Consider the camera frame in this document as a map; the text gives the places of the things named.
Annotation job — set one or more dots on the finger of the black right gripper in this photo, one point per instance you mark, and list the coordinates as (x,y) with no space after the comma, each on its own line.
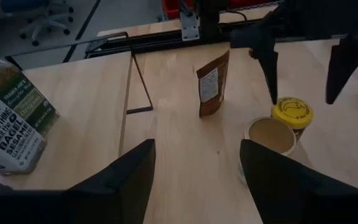
(342,68)
(267,62)

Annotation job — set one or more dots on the green-lid oregano jar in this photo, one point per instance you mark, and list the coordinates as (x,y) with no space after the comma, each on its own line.
(26,99)

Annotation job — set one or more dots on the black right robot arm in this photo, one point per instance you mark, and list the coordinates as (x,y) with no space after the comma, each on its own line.
(211,18)

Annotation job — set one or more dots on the spice packet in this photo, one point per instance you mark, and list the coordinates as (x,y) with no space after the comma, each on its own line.
(213,90)

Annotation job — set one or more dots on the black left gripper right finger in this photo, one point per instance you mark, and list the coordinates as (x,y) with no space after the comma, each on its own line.
(284,189)

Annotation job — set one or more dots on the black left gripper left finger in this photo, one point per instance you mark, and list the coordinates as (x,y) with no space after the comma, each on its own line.
(126,183)

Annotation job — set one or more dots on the white-lid bagel sesame jar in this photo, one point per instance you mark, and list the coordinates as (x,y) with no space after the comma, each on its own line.
(11,137)

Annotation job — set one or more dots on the tan-lid furikake jar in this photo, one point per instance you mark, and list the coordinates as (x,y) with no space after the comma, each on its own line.
(270,133)

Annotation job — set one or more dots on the red storage bin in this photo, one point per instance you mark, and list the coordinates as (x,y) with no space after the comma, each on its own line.
(174,7)

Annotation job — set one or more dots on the wooden shelf black metal legs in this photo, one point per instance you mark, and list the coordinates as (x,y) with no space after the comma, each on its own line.
(85,109)

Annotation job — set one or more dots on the yellow-lid brown spice bottle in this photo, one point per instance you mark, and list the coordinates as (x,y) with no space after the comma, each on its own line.
(292,110)

